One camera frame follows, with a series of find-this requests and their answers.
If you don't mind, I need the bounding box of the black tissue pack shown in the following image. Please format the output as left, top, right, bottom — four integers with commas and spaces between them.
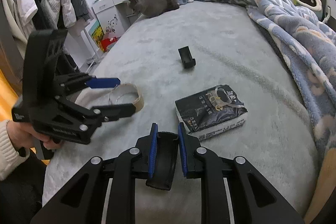
175, 85, 248, 141

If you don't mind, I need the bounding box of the grey bed with headboard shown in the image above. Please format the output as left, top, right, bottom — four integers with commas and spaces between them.
43, 1, 318, 215

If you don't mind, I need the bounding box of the grey cat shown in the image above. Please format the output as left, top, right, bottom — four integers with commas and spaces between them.
127, 0, 179, 18

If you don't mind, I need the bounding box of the white clothes rack frame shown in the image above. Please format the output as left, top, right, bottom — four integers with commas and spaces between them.
80, 28, 104, 74

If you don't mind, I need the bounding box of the black curved plastic clip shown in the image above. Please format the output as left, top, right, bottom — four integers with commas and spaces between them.
178, 46, 196, 69

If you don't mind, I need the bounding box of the blue cloud-pattern blanket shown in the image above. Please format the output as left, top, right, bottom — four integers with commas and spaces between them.
159, 0, 336, 167

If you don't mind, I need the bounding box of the person's left hand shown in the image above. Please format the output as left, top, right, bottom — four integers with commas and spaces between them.
6, 121, 63, 150

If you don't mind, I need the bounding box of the yellow painting canvas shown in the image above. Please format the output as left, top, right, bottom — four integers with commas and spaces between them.
89, 20, 105, 52

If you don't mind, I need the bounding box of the person's left forearm sleeve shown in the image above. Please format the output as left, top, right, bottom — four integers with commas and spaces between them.
0, 120, 30, 181

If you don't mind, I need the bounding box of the red box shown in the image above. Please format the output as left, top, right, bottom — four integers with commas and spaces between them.
101, 37, 118, 52

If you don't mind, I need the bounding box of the white cat bed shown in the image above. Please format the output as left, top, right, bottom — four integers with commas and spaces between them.
296, 0, 323, 12

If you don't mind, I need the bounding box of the cardboard tape roll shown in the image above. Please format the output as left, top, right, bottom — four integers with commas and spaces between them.
109, 83, 144, 112

